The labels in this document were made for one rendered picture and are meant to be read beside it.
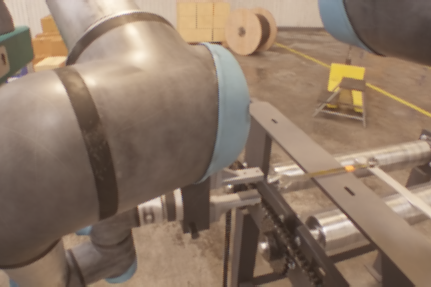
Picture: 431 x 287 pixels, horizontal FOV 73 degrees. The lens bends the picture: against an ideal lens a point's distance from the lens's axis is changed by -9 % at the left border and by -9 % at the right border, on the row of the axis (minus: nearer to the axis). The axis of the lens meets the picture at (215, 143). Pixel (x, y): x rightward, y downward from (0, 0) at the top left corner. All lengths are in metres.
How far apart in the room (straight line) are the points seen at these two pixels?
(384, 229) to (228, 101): 0.40
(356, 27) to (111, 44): 0.18
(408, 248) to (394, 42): 0.39
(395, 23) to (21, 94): 0.23
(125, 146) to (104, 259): 0.40
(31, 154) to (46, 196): 0.03
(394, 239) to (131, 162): 0.45
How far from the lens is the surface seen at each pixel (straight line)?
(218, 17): 7.84
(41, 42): 6.14
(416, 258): 0.55
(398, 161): 1.47
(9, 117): 0.20
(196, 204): 0.54
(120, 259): 0.59
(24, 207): 0.20
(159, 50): 0.24
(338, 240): 0.97
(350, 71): 5.45
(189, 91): 0.22
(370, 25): 0.23
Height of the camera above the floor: 1.51
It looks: 28 degrees down
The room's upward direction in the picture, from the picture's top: 1 degrees clockwise
